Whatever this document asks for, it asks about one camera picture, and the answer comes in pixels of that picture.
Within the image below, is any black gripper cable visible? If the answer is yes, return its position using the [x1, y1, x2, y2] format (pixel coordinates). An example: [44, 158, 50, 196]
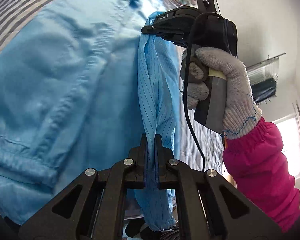
[183, 15, 206, 173]

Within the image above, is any striped bed sheet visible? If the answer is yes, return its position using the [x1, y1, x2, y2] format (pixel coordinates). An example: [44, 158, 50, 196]
[0, 0, 227, 175]

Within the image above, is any light blue jacket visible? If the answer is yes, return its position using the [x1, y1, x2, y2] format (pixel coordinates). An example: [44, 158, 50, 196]
[0, 0, 180, 232]

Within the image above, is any black clothes rack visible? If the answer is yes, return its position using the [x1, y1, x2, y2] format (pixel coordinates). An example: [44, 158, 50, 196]
[246, 52, 287, 104]

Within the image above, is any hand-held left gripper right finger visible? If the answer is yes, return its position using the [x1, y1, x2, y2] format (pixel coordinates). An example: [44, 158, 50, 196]
[155, 134, 283, 240]

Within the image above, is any person's right forearm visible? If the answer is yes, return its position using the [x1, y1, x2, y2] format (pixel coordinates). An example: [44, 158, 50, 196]
[222, 117, 300, 233]

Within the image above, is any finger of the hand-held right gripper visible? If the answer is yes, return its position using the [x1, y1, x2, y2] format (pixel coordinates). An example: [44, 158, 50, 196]
[141, 24, 184, 40]

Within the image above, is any dark grey hanging coat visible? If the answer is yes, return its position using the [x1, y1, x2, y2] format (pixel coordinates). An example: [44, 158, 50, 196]
[254, 79, 278, 103]

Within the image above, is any window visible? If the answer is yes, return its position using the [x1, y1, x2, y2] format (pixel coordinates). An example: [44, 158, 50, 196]
[275, 100, 300, 180]

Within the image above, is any person's right hand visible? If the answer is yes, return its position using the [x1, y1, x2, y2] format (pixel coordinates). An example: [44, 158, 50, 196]
[180, 47, 263, 140]

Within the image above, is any striped hanging towel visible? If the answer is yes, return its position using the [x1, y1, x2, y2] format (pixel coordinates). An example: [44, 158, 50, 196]
[247, 57, 280, 85]

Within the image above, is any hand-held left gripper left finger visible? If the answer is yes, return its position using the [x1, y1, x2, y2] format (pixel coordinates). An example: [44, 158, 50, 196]
[18, 134, 148, 240]

